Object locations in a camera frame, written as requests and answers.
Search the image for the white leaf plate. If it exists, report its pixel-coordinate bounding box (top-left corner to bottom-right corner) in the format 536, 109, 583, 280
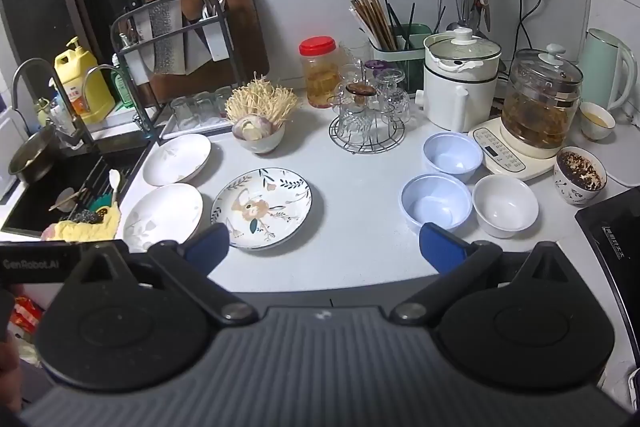
122, 183, 204, 253
142, 133, 212, 186

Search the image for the light blue bowl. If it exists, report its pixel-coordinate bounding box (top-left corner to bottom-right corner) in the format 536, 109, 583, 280
422, 131, 484, 182
399, 173, 473, 234

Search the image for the white ceramic bowl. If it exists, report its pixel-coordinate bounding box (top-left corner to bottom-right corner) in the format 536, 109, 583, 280
472, 174, 539, 239

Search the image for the floral patterned plate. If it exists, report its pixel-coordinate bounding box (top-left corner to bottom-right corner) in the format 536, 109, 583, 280
210, 168, 312, 251

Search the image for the steel kitchen faucet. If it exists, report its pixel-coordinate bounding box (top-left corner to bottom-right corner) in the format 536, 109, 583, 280
11, 57, 94, 150

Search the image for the person left hand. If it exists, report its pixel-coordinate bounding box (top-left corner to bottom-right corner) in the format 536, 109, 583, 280
0, 335, 22, 413

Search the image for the yellow dish cloth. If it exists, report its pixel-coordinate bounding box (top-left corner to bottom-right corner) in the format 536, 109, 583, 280
40, 202, 120, 243

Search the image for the steel saucepan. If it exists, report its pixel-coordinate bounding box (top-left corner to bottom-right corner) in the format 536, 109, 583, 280
8, 124, 60, 184

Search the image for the white spoon in sink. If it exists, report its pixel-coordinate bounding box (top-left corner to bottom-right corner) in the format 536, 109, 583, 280
108, 169, 122, 206

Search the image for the white tray with glasses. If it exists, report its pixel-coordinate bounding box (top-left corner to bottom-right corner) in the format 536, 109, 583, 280
160, 86, 232, 141

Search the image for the bowl with dark spices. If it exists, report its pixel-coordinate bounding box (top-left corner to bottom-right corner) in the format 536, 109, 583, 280
553, 146, 608, 207

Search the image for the bowl with enoki and onion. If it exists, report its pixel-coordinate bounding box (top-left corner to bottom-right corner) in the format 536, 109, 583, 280
224, 76, 299, 155

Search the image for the green soap bottle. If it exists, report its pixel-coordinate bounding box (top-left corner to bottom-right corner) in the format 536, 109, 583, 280
111, 69, 134, 108

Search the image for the glass health kettle with base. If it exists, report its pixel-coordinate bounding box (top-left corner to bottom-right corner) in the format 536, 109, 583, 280
469, 43, 582, 182

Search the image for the yellow detergent bottle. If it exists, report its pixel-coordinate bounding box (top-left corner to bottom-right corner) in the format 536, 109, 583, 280
53, 37, 115, 124

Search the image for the white electric cooker pot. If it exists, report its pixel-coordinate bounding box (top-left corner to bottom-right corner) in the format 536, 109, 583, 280
416, 27, 502, 132

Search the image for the small bowl with yellow liquid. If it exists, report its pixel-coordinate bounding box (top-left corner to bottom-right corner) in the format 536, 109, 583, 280
579, 102, 616, 142

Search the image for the wooden cutting board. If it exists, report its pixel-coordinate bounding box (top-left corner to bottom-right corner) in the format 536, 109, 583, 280
137, 0, 270, 107

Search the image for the green chopstick holder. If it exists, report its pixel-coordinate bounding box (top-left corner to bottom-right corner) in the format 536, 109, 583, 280
349, 0, 432, 95

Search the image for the red lid glass jar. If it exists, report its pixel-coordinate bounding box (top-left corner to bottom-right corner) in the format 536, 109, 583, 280
298, 36, 340, 108

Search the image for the mint green electric kettle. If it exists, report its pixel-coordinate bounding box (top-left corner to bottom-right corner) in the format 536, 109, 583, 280
578, 28, 638, 112

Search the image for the wire glass cup rack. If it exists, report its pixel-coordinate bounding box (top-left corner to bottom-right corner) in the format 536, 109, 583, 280
329, 60, 411, 154

